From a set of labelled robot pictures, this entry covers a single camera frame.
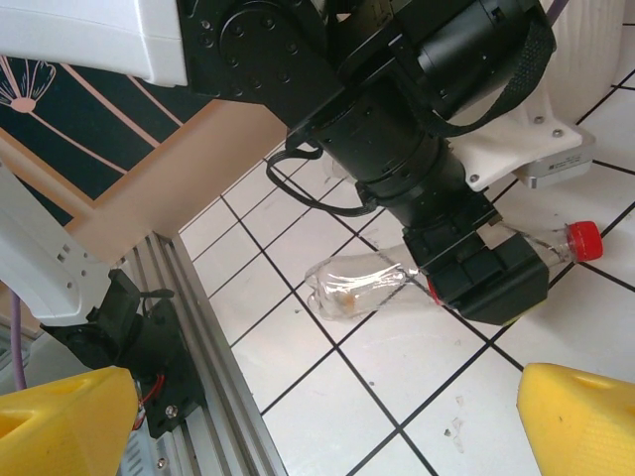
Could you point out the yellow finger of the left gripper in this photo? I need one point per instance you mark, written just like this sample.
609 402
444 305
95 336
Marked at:
496 282

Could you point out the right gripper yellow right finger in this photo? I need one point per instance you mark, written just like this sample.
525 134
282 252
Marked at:
580 426

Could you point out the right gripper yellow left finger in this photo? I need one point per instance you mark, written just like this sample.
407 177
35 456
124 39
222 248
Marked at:
59 431

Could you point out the red label red cap bottle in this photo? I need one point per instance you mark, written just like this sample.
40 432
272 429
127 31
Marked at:
347 287

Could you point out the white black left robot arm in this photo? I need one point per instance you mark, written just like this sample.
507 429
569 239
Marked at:
74 35

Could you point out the white ribbed waste bin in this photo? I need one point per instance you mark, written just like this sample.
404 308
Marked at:
595 49

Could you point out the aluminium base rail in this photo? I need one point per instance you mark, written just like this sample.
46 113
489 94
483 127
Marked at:
223 372

